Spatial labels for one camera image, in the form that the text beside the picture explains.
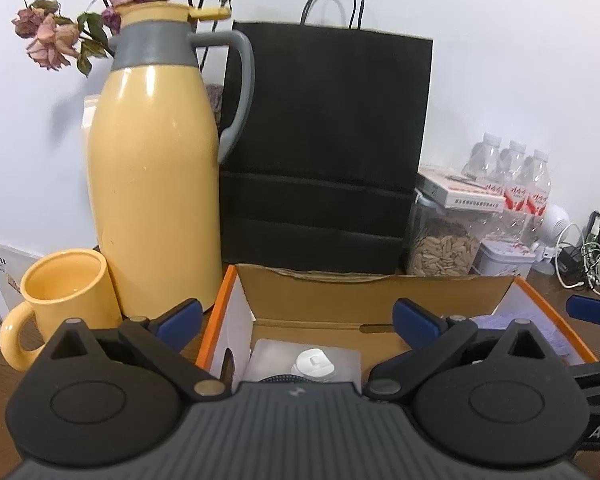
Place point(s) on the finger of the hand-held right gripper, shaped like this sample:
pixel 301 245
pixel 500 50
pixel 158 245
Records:
pixel 597 375
pixel 592 307

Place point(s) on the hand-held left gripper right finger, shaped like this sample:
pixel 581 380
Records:
pixel 415 327

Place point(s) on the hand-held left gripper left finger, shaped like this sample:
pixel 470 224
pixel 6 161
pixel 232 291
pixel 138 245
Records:
pixel 180 322

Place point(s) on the red orange cardboard box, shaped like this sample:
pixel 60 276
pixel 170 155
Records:
pixel 330 305

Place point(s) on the black power adapter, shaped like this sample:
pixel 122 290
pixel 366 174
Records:
pixel 569 259

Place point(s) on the dark upright object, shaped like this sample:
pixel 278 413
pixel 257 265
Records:
pixel 596 227

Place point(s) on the clear container of seeds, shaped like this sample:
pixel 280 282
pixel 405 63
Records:
pixel 442 250

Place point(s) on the white printed tin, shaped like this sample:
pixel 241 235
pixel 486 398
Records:
pixel 505 260

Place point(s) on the small white adapter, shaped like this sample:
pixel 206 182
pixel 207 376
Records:
pixel 312 362

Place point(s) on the yellow mug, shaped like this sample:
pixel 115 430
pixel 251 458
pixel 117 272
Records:
pixel 70 295

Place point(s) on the clear water bottle red label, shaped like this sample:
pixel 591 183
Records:
pixel 482 157
pixel 536 195
pixel 511 170

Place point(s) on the yellow thermos jug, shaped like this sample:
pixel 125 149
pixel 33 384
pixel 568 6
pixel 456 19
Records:
pixel 150 185

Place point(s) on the white flat carton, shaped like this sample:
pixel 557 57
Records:
pixel 460 190

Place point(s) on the white flat box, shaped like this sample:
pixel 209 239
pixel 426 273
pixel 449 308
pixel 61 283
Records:
pixel 5 270

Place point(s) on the black paper bag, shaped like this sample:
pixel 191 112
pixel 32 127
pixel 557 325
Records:
pixel 325 135

